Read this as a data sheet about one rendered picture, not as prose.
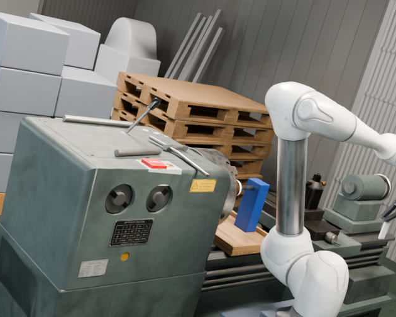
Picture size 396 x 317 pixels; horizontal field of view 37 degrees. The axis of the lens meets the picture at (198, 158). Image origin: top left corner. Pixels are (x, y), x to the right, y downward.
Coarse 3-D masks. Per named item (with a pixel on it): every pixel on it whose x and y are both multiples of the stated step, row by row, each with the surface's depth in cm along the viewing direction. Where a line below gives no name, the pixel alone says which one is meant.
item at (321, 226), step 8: (272, 192) 298; (272, 200) 285; (264, 208) 280; (272, 208) 276; (304, 224) 264; (312, 224) 267; (320, 224) 270; (328, 224) 273; (312, 232) 259; (320, 232) 260; (336, 232) 268; (312, 240) 259
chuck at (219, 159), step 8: (208, 152) 227; (216, 152) 231; (216, 160) 225; (224, 160) 228; (224, 168) 225; (232, 176) 226; (232, 184) 224; (232, 192) 224; (232, 200) 225; (224, 208) 224; (232, 208) 227; (224, 216) 227
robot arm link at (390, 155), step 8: (360, 120) 189; (360, 128) 186; (368, 128) 191; (352, 136) 185; (360, 136) 188; (368, 136) 191; (376, 136) 194; (384, 136) 220; (392, 136) 221; (360, 144) 192; (368, 144) 193; (376, 144) 196; (384, 144) 218; (392, 144) 219; (376, 152) 225; (384, 152) 220; (392, 152) 220; (384, 160) 224; (392, 160) 222
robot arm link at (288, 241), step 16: (272, 96) 196; (288, 96) 190; (272, 112) 197; (288, 112) 189; (288, 128) 193; (288, 144) 198; (304, 144) 199; (288, 160) 200; (304, 160) 202; (288, 176) 203; (304, 176) 205; (288, 192) 205; (304, 192) 208; (288, 208) 208; (304, 208) 212; (288, 224) 210; (272, 240) 215; (288, 240) 212; (304, 240) 213; (272, 256) 217; (288, 256) 212; (272, 272) 220; (288, 272) 211
